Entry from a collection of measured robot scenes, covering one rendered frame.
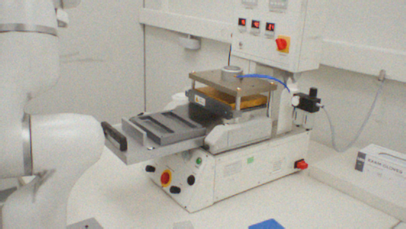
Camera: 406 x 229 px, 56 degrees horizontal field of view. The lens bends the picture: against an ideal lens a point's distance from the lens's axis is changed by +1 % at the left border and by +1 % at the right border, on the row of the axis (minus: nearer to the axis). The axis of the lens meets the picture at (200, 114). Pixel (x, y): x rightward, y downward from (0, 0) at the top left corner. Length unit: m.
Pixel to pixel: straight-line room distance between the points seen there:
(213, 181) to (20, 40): 0.73
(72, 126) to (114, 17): 2.05
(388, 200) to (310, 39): 0.57
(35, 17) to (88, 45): 1.96
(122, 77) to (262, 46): 1.61
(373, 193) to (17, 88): 1.11
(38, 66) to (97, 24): 1.99
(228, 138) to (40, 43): 0.67
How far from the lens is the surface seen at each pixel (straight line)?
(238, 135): 1.21
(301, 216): 1.27
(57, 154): 0.71
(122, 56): 2.79
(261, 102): 1.32
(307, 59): 1.34
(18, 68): 0.70
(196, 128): 1.18
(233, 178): 1.26
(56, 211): 0.77
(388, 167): 1.47
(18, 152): 0.71
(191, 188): 1.21
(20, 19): 0.71
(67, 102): 2.70
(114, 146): 1.13
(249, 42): 1.44
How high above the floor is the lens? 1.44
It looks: 20 degrees down
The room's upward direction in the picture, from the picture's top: 3 degrees clockwise
